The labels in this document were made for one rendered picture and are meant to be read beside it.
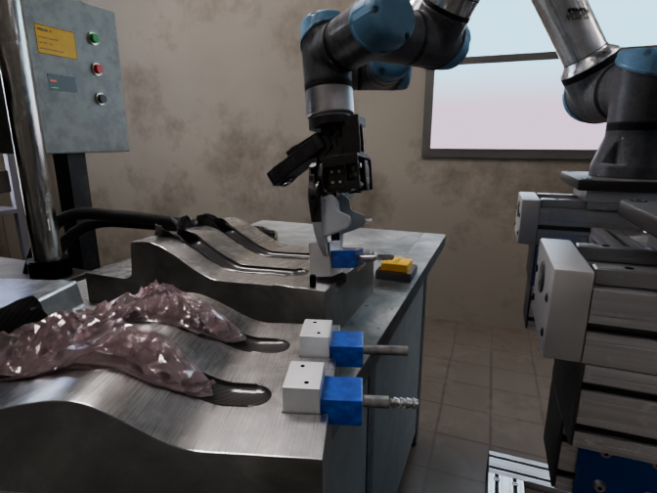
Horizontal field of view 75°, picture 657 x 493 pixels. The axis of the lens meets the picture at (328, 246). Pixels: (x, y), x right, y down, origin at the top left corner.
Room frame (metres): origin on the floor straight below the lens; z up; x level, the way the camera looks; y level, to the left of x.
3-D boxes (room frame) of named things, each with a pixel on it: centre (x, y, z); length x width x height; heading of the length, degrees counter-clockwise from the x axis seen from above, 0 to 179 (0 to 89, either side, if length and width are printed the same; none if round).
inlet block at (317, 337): (0.48, -0.03, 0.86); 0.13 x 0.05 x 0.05; 85
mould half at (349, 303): (0.81, 0.19, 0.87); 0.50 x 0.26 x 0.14; 68
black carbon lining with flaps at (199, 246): (0.79, 0.18, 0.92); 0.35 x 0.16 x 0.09; 68
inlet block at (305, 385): (0.38, -0.02, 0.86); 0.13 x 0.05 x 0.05; 85
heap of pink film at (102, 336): (0.45, 0.24, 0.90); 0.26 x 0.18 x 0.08; 85
